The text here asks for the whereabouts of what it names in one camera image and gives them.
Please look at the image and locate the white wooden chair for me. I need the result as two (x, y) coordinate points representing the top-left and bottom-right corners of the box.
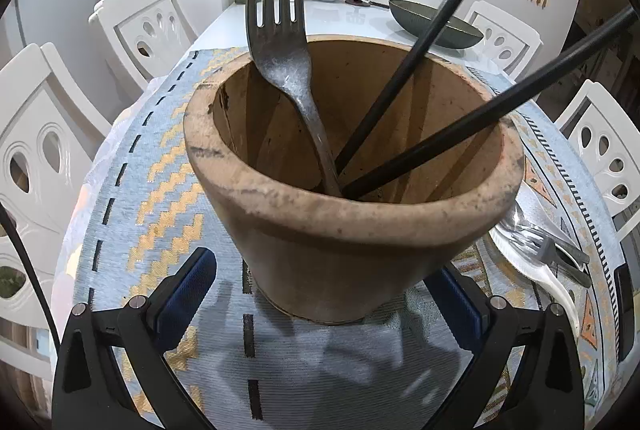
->
(555, 80), (640, 243)
(89, 0), (198, 91)
(462, 0), (543, 78)
(0, 43), (113, 381)

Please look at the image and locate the grey refrigerator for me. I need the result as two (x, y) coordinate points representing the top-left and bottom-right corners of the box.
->
(0, 0), (108, 56)

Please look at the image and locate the dark green bowl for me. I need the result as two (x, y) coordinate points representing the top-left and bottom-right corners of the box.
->
(388, 0), (485, 50)

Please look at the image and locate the patterned blue tablecloth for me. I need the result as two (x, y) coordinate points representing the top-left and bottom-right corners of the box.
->
(52, 45), (631, 430)

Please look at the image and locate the bamboo utensil holder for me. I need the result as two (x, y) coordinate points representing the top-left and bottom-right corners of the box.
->
(182, 34), (525, 325)

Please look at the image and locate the metal fork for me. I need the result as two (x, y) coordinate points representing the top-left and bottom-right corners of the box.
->
(245, 0), (346, 198)
(502, 223), (593, 288)

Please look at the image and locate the black cable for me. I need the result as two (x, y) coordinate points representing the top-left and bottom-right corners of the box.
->
(0, 205), (61, 351)

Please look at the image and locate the metal spoon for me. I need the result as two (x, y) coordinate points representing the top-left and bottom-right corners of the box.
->
(507, 200), (591, 266)

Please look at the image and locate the single black chopstick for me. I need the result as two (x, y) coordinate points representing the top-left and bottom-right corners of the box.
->
(342, 5), (638, 201)
(334, 0), (517, 176)

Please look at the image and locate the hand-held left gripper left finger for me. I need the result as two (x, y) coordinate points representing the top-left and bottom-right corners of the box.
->
(52, 247), (218, 430)

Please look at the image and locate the white rice paddle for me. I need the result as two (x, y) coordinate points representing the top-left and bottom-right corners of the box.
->
(487, 210), (583, 336)

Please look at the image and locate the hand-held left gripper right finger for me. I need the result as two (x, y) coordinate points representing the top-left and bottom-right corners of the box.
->
(425, 267), (586, 430)

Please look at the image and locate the dark rectangular object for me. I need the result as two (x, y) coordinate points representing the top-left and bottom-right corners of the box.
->
(614, 266), (636, 361)

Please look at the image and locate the pale floral table cover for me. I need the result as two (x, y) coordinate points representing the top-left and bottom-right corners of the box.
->
(50, 100), (131, 311)

